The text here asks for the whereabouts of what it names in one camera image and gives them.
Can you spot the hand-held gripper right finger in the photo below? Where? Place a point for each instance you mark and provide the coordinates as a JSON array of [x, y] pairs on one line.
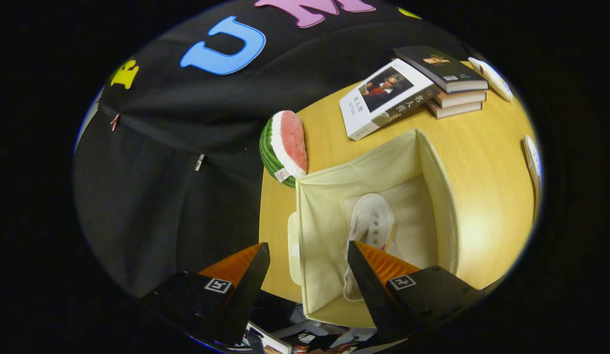
[[371, 295]]

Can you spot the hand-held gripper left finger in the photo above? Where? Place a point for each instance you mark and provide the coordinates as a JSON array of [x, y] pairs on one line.
[[243, 295]]

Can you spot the cream fabric storage box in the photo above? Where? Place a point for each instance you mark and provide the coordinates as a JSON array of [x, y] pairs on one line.
[[324, 236]]

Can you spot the white canvas shoe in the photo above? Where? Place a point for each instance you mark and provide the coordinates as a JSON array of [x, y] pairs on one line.
[[371, 219], [533, 160]]

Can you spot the small silver clip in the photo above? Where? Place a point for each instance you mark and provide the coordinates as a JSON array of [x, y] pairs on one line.
[[199, 162]]

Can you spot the watermelon slice plush toy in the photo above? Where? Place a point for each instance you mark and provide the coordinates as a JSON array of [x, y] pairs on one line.
[[290, 140]]

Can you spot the white book with portrait cover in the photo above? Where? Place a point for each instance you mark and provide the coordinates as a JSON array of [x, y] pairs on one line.
[[354, 115]]

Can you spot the brown book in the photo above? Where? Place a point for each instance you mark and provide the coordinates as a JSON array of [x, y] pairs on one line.
[[455, 109], [460, 98]]

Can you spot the small pink clip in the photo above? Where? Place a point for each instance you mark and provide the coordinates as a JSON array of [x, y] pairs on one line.
[[115, 122]]

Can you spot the black hardcover book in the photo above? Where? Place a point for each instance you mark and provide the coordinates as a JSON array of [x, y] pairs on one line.
[[447, 73]]

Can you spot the white plush toy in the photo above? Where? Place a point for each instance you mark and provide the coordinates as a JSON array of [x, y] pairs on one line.
[[494, 78]]

